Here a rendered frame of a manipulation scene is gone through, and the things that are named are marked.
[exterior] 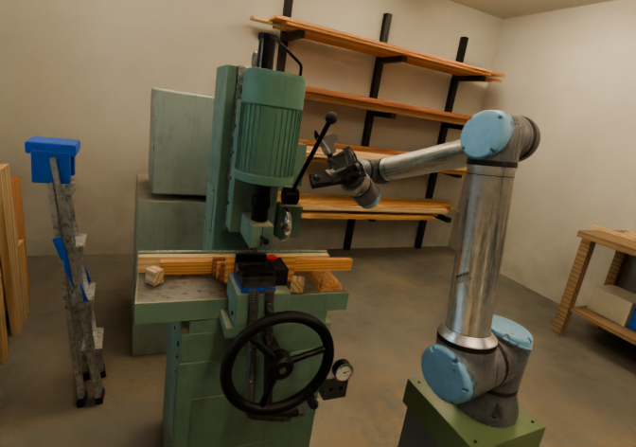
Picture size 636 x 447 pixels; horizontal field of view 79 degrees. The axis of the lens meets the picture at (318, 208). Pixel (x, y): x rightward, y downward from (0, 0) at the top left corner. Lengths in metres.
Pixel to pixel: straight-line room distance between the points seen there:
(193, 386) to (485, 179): 0.95
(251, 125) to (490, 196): 0.64
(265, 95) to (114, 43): 2.47
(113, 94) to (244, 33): 1.15
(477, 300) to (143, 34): 3.03
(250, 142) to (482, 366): 0.83
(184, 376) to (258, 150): 0.65
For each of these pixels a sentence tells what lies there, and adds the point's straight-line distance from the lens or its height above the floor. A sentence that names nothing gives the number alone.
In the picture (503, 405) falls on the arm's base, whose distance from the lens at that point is 1.33.
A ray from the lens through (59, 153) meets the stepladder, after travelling 1.74.
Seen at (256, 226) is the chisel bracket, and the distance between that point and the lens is 1.15.
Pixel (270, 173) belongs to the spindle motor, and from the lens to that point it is 1.08.
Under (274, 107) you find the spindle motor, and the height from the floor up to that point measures 1.41.
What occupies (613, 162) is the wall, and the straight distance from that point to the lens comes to 4.15.
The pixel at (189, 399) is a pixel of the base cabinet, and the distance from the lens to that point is 1.26.
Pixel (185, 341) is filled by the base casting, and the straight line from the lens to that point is 1.14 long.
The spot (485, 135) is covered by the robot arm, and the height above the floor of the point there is 1.42.
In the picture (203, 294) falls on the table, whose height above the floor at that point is 0.90.
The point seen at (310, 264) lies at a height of 0.92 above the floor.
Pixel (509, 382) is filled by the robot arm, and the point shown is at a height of 0.78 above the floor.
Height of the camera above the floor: 1.42
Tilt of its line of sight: 14 degrees down
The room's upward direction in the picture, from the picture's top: 9 degrees clockwise
